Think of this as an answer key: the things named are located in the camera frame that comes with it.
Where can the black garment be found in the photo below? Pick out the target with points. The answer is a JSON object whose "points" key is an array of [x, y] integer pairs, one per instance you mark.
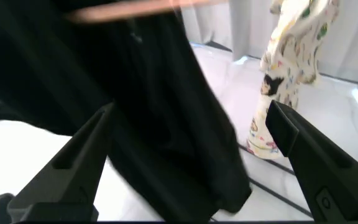
{"points": [[135, 93]]}

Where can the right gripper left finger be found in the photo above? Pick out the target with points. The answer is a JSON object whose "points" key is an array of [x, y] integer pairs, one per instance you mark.
{"points": [[57, 189]]}

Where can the pink clothes hanger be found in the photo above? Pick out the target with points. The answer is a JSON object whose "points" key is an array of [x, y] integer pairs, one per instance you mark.
{"points": [[129, 9]]}

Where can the cream printed garment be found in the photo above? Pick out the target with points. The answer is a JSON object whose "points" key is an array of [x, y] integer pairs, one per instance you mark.
{"points": [[291, 62]]}

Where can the white curtain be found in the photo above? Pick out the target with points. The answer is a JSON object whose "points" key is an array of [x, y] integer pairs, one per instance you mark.
{"points": [[353, 37]]}

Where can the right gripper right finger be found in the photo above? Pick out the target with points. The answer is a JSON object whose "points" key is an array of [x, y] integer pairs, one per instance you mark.
{"points": [[340, 186]]}

